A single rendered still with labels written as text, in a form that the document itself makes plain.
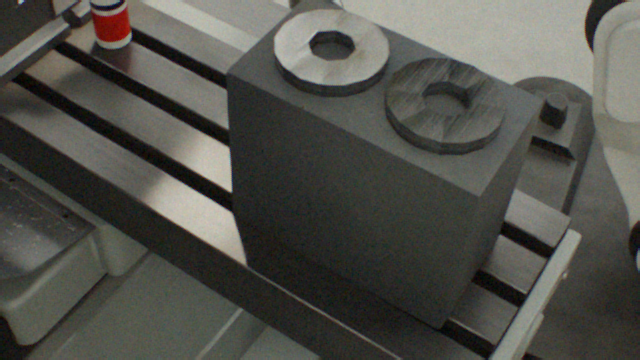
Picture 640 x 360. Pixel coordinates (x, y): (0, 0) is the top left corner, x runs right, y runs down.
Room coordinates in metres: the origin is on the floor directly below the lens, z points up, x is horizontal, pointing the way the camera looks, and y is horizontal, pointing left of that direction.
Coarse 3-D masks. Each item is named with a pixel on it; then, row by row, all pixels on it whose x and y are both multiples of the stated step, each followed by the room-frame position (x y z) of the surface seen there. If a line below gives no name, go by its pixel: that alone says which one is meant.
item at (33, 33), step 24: (0, 0) 0.67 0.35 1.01; (24, 0) 0.70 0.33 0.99; (48, 0) 0.73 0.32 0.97; (72, 0) 0.75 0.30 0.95; (0, 24) 0.66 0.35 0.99; (24, 24) 0.69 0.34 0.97; (48, 24) 0.71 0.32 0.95; (0, 48) 0.66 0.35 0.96; (24, 48) 0.68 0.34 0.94; (48, 48) 0.69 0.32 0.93; (0, 72) 0.64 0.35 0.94
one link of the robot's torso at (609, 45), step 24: (600, 24) 0.71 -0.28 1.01; (624, 24) 0.69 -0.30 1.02; (600, 48) 0.70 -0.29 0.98; (624, 48) 0.69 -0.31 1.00; (600, 72) 0.70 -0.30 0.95; (624, 72) 0.68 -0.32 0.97; (600, 96) 0.70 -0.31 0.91; (624, 96) 0.68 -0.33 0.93; (600, 120) 0.70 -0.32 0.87; (624, 120) 0.67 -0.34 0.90; (624, 144) 0.71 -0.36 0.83; (624, 168) 0.71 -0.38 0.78; (624, 192) 0.70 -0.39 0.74
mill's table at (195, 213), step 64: (128, 0) 0.79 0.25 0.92; (64, 64) 0.67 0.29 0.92; (128, 64) 0.68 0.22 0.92; (192, 64) 0.70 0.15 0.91; (0, 128) 0.60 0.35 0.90; (64, 128) 0.58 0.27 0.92; (128, 128) 0.58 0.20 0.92; (192, 128) 0.59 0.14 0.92; (64, 192) 0.55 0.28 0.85; (128, 192) 0.50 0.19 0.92; (192, 192) 0.51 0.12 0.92; (192, 256) 0.46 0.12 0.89; (256, 256) 0.44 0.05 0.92; (512, 256) 0.46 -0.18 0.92; (320, 320) 0.39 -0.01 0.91; (384, 320) 0.38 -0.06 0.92; (448, 320) 0.39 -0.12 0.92; (512, 320) 0.40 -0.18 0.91
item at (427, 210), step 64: (320, 0) 0.58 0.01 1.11; (256, 64) 0.49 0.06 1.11; (320, 64) 0.48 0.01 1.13; (384, 64) 0.49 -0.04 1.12; (448, 64) 0.49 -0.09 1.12; (256, 128) 0.47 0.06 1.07; (320, 128) 0.44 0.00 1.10; (384, 128) 0.43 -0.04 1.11; (448, 128) 0.42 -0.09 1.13; (512, 128) 0.44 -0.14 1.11; (256, 192) 0.47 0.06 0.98; (320, 192) 0.44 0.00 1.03; (384, 192) 0.41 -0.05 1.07; (448, 192) 0.38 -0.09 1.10; (512, 192) 0.47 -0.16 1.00; (320, 256) 0.43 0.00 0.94; (384, 256) 0.40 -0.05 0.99; (448, 256) 0.38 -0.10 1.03
